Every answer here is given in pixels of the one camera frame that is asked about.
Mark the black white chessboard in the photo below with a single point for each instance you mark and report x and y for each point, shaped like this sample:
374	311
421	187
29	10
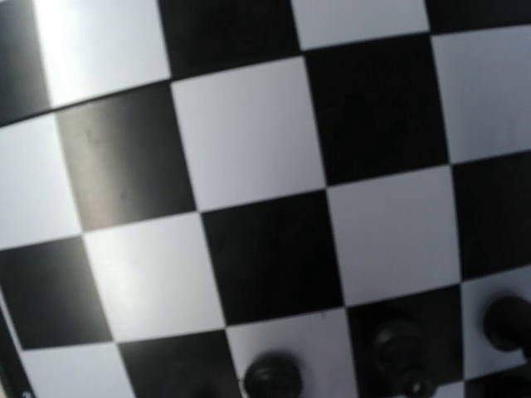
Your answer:
189	185

